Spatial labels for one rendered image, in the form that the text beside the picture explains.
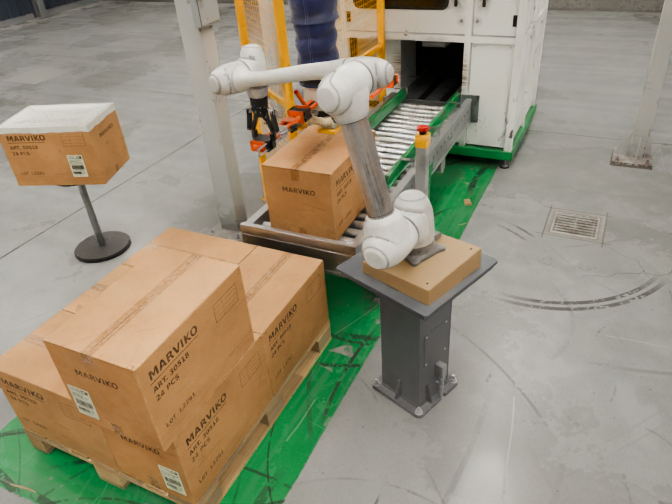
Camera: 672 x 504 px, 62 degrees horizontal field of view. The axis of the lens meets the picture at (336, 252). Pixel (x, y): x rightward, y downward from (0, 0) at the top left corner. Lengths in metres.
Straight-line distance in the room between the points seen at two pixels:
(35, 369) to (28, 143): 1.77
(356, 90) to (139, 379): 1.16
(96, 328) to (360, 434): 1.31
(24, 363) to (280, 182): 1.43
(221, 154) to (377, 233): 2.08
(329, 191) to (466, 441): 1.35
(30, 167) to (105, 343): 2.28
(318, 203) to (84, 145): 1.62
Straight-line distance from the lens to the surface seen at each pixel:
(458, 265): 2.31
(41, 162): 4.06
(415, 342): 2.55
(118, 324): 2.08
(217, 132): 3.92
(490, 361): 3.11
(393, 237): 2.09
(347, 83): 1.91
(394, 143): 4.12
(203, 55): 3.77
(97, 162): 3.87
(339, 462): 2.67
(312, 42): 2.87
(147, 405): 1.98
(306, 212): 2.97
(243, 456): 2.73
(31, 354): 2.79
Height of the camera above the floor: 2.17
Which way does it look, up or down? 34 degrees down
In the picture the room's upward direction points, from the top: 5 degrees counter-clockwise
